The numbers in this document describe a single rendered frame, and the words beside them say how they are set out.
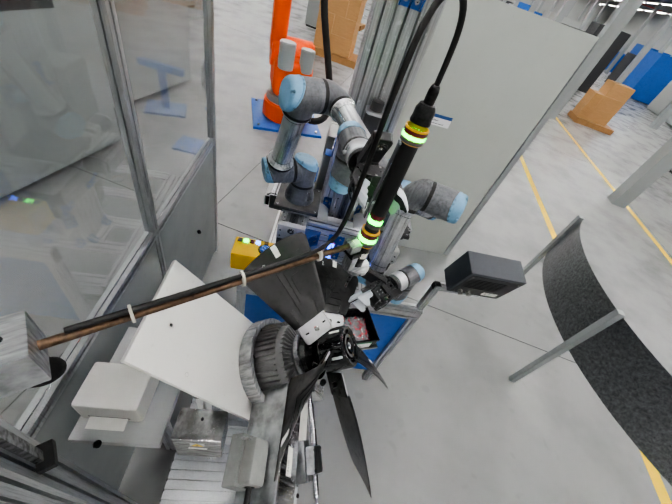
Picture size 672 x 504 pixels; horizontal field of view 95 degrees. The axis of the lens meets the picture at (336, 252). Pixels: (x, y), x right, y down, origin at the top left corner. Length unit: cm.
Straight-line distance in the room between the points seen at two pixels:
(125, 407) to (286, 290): 57
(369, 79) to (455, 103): 118
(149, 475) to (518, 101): 317
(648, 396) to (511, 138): 183
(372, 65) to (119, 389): 146
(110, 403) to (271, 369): 46
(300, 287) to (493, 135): 226
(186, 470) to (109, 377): 92
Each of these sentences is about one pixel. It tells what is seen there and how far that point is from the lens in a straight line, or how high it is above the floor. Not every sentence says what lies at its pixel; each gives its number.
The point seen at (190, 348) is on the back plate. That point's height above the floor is 126.
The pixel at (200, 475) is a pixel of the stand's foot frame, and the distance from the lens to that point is 195.
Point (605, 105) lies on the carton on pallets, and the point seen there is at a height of 66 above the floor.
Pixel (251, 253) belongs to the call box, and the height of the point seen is 107.
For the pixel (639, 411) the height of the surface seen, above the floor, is 70.
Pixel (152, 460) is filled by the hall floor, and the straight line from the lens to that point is 207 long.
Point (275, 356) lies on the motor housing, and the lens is 91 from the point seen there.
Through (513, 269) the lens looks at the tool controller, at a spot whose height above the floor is 124.
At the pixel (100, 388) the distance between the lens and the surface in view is 116.
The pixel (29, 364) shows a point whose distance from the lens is 54.
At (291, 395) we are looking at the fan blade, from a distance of 63.
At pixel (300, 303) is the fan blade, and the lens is 84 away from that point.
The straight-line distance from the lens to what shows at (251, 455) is 85.
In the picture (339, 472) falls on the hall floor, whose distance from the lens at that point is 210.
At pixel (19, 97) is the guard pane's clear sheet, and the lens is 88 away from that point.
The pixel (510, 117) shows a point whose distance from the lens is 280.
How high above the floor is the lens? 200
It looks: 43 degrees down
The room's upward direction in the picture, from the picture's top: 20 degrees clockwise
